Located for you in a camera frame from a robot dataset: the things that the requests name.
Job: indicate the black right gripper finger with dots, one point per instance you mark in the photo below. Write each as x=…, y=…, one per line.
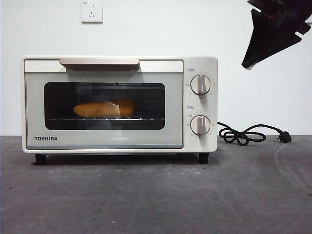
x=278, y=41
x=258, y=34

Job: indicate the white oven temperature knob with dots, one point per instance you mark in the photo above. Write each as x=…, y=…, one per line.
x=200, y=84

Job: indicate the white Toshiba toaster oven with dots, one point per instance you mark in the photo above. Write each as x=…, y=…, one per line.
x=207, y=107

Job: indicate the white oven timer knob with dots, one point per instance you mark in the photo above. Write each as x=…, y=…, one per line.
x=200, y=125

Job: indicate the white wall socket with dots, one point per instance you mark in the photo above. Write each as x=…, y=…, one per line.
x=91, y=12

